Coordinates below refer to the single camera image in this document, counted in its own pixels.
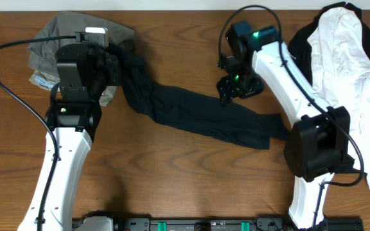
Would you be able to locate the folded grey-brown trousers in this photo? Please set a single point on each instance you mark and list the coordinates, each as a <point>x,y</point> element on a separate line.
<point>42,54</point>

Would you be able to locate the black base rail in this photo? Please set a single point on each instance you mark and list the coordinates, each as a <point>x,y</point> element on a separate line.
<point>144,224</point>

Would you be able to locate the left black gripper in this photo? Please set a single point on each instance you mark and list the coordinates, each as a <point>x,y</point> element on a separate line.
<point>111,66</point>

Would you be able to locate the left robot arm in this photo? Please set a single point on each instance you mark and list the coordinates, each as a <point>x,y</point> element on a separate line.
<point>74,113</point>

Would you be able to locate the black leggings with red waistband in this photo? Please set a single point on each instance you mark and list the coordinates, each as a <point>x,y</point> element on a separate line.
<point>193,112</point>

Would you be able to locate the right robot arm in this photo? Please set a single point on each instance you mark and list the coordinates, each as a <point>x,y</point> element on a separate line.
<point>318,143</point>

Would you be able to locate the folded light blue garment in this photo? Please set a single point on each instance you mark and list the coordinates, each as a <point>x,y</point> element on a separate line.
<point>44,80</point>

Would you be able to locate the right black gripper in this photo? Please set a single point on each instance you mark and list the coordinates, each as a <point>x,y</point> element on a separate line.
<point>226,92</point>

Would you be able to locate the black and white shirt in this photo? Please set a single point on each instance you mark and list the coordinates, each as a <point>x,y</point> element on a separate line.
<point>333,53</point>

